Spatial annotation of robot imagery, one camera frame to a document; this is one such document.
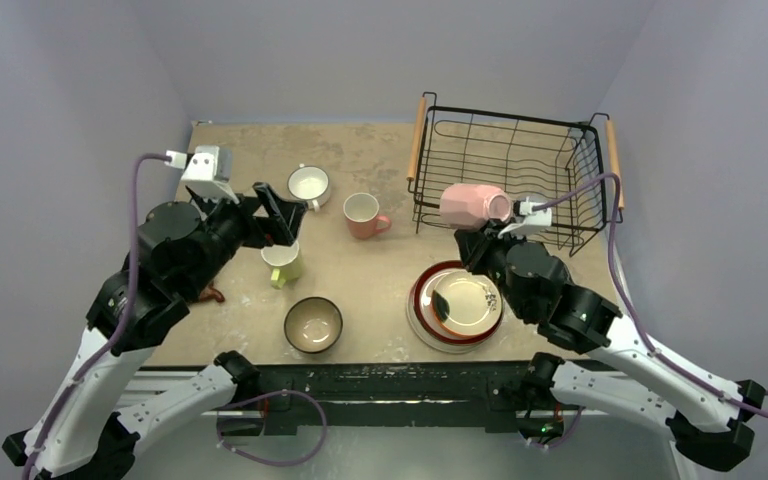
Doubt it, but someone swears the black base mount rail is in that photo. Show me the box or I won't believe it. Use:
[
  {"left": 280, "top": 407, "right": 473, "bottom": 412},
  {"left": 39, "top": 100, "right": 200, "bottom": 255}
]
[{"left": 224, "top": 361, "right": 576, "bottom": 441}]

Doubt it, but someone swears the dark blue bowl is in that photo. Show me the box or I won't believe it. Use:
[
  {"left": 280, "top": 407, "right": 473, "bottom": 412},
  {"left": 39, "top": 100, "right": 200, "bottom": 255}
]
[{"left": 283, "top": 297, "right": 344, "bottom": 354}]

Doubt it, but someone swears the salmon pink mug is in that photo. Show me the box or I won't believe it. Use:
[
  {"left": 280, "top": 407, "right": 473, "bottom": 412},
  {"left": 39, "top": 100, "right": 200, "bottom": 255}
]
[{"left": 343, "top": 192, "right": 392, "bottom": 240}]

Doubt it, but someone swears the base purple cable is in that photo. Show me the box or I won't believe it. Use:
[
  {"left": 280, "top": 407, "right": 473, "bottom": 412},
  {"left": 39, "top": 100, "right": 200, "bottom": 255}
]
[{"left": 215, "top": 389, "right": 329, "bottom": 468}]

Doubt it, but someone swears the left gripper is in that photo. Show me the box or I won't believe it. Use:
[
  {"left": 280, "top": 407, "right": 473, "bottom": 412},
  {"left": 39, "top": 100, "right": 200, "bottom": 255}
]
[{"left": 183, "top": 180, "right": 308, "bottom": 295}]

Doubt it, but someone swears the white handled cup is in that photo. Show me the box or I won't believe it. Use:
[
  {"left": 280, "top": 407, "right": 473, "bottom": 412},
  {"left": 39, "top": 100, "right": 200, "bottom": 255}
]
[{"left": 287, "top": 164, "right": 331, "bottom": 212}]

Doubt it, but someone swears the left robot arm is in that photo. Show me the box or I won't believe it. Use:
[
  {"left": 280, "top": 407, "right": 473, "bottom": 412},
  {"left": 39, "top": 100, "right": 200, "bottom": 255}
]
[{"left": 3, "top": 182, "right": 308, "bottom": 479}]

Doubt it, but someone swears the large white bottom plate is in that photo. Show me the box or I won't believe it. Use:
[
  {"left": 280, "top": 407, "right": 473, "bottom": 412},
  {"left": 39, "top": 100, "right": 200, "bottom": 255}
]
[{"left": 405, "top": 290, "right": 502, "bottom": 354}]

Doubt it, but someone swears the red rimmed plate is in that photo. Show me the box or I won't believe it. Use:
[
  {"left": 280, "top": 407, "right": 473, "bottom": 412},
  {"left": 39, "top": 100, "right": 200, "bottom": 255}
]
[{"left": 410, "top": 260, "right": 506, "bottom": 346}]

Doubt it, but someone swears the black wire dish rack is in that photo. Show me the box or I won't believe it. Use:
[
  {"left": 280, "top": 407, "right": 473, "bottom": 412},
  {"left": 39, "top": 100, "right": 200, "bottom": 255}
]
[{"left": 407, "top": 91, "right": 620, "bottom": 254}]

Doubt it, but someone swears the brown faucet tap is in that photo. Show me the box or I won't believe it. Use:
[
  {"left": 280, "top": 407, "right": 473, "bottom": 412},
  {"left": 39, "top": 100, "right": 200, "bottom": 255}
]
[{"left": 197, "top": 281, "right": 226, "bottom": 303}]

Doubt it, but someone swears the cream painted plate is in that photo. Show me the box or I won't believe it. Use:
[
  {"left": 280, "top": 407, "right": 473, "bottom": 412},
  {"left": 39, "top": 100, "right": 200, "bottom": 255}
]
[{"left": 430, "top": 270, "right": 503, "bottom": 340}]

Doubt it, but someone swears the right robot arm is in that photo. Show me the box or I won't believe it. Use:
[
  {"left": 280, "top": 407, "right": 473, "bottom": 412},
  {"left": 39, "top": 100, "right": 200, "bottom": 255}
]
[{"left": 454, "top": 221, "right": 765, "bottom": 472}]

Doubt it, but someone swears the green faceted mug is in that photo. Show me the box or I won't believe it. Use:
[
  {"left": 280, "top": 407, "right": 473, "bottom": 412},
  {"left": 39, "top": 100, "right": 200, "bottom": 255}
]
[{"left": 260, "top": 241, "right": 304, "bottom": 289}]

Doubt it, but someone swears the light pink faceted mug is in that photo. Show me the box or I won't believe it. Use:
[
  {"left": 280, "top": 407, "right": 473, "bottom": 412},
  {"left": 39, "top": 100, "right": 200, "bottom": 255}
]
[{"left": 439, "top": 183, "right": 513, "bottom": 230}]

